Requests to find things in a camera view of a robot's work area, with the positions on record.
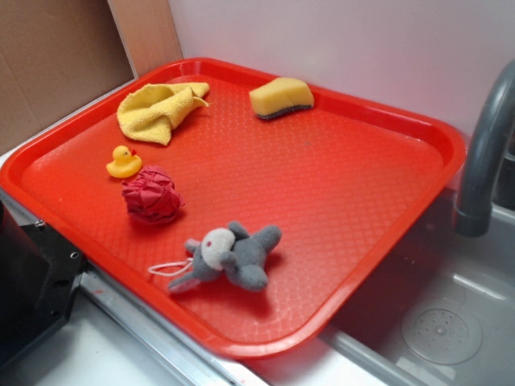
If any sink drain cover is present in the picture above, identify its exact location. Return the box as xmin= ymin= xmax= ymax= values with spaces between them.
xmin=401 ymin=306 xmax=483 ymax=365

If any brown cardboard panel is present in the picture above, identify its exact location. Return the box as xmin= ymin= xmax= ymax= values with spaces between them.
xmin=1 ymin=1 xmax=133 ymax=153

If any grey plush donkey toy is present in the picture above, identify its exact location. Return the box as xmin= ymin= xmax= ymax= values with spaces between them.
xmin=148 ymin=221 xmax=282 ymax=294

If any yellow rubber duck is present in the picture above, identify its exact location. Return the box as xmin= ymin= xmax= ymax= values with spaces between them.
xmin=105 ymin=146 xmax=142 ymax=179

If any yellow sponge with grey pad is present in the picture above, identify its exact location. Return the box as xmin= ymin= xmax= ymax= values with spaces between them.
xmin=249 ymin=77 xmax=315 ymax=120

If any yellow cloth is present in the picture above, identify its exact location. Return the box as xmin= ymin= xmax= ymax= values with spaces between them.
xmin=117 ymin=82 xmax=210 ymax=146

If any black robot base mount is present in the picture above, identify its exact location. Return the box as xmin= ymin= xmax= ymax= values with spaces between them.
xmin=1 ymin=204 xmax=84 ymax=371

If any red plastic tray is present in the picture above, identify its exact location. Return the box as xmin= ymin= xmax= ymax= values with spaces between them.
xmin=1 ymin=59 xmax=465 ymax=359

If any grey plastic faucet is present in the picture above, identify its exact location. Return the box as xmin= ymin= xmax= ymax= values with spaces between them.
xmin=452 ymin=61 xmax=514 ymax=237

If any grey toy sink basin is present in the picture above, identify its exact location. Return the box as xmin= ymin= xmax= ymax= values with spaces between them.
xmin=323 ymin=193 xmax=514 ymax=385

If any crumpled red cloth ball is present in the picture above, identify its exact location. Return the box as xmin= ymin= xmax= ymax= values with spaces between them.
xmin=122 ymin=166 xmax=185 ymax=225

